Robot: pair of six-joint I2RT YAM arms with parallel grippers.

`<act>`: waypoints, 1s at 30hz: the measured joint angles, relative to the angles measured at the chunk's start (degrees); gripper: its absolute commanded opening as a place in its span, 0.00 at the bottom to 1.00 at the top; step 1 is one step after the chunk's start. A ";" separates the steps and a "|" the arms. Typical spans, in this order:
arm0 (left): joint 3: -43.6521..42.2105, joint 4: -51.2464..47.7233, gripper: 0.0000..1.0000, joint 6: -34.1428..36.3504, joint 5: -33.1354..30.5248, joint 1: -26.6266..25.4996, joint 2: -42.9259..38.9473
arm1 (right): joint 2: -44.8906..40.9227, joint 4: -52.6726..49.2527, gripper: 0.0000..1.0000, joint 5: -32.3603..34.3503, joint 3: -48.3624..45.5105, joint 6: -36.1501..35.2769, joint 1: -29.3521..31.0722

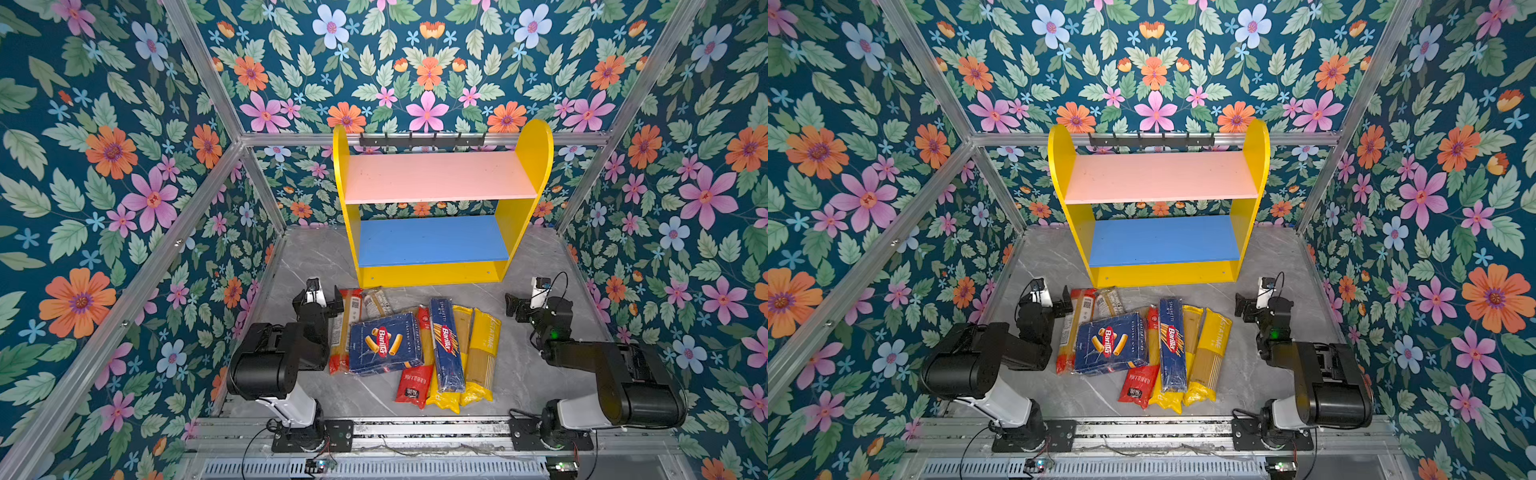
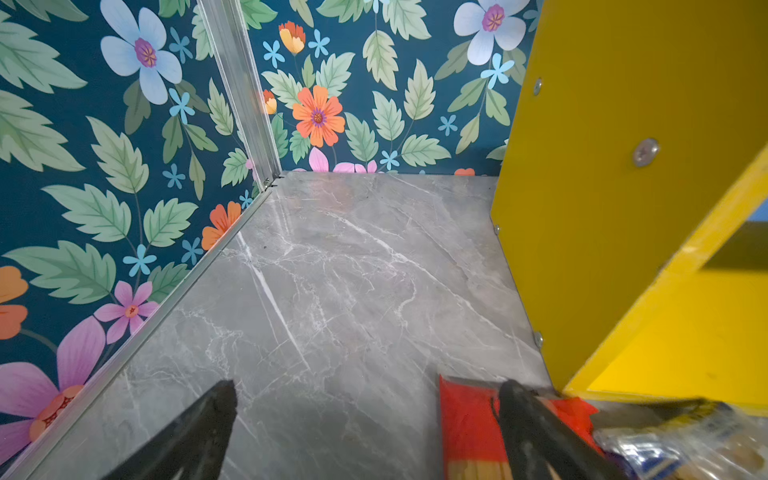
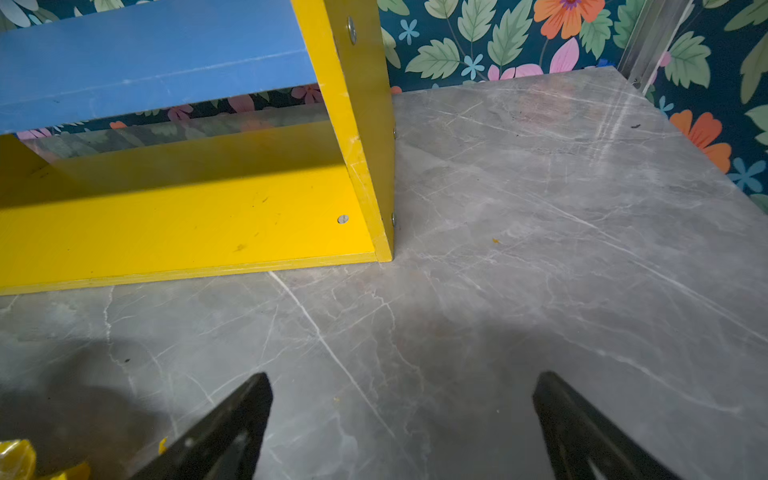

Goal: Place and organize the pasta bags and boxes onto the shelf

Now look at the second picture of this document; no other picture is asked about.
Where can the aluminium frame post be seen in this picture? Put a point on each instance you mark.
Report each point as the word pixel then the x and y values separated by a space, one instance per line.
pixel 228 33

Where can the yellow shelf unit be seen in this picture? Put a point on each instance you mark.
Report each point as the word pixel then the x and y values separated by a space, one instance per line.
pixel 637 159

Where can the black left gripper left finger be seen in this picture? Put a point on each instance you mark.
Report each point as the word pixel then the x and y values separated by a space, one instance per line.
pixel 192 446

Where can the clear blue spaghetti bag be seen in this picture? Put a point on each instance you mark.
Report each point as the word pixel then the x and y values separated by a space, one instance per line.
pixel 710 440

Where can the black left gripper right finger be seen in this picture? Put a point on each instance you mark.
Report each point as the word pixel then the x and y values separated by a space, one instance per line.
pixel 540 446

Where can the red spaghetti bag left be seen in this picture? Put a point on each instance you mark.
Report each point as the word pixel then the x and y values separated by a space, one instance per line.
pixel 472 443

